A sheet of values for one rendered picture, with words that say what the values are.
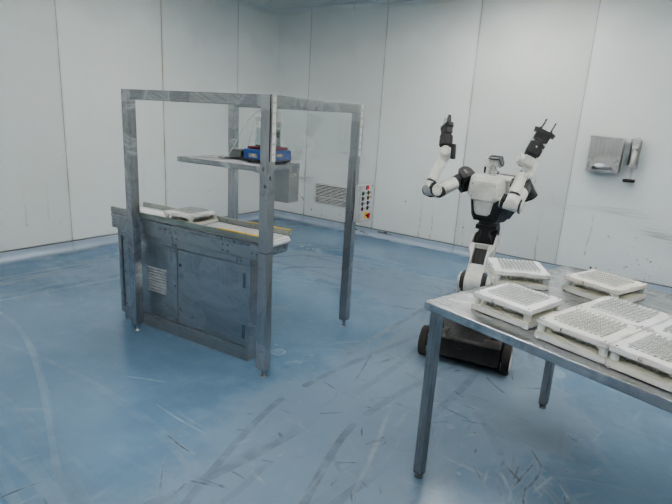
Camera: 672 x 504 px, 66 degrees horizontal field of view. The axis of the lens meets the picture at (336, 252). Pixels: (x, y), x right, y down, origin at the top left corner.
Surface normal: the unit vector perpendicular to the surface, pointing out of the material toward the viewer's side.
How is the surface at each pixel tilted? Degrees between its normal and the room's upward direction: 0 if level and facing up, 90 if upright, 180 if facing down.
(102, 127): 90
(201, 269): 90
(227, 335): 90
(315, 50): 90
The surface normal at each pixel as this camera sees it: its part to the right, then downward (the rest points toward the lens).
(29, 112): 0.81, 0.19
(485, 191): -0.75, 0.13
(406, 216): -0.58, 0.18
